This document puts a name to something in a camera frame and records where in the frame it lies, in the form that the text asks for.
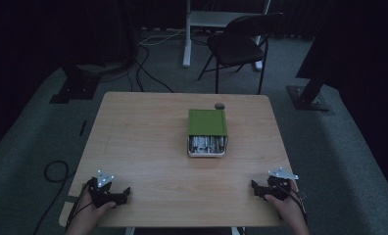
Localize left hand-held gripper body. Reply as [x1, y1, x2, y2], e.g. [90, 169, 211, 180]
[87, 168, 119, 210]

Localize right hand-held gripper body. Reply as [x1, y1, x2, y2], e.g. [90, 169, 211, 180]
[265, 166, 300, 202]

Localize pile of silver packets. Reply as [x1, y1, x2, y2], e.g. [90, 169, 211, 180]
[188, 135, 226, 155]

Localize green drawer box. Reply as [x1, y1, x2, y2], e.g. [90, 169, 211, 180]
[187, 108, 229, 137]

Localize person's right hand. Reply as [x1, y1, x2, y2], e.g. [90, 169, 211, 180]
[264, 180, 302, 226]

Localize person's left hand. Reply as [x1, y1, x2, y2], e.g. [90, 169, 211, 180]
[77, 195, 118, 227]

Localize black slanted stand with base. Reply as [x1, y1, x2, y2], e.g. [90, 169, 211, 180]
[286, 72, 331, 113]

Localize black stand with flat base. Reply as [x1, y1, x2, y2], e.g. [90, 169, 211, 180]
[48, 63, 102, 105]

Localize grey round floor base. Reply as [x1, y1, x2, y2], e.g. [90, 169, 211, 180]
[76, 62, 131, 74]

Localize black folding chair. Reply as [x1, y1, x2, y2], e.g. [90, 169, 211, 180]
[196, 12, 286, 96]

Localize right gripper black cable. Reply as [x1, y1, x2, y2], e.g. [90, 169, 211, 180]
[279, 180, 310, 226]

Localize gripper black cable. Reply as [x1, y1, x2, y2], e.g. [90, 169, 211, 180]
[279, 180, 310, 226]
[65, 183, 96, 230]

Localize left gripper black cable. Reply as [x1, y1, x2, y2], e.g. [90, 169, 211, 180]
[65, 183, 96, 230]

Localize black looped floor cable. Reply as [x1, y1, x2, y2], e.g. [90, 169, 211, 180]
[32, 160, 77, 235]

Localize black floor cables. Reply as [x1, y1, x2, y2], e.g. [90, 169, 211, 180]
[125, 43, 175, 94]

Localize white floor cable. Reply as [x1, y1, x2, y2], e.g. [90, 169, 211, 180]
[137, 27, 188, 47]

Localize white desk frame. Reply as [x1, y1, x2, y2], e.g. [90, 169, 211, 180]
[181, 0, 272, 71]

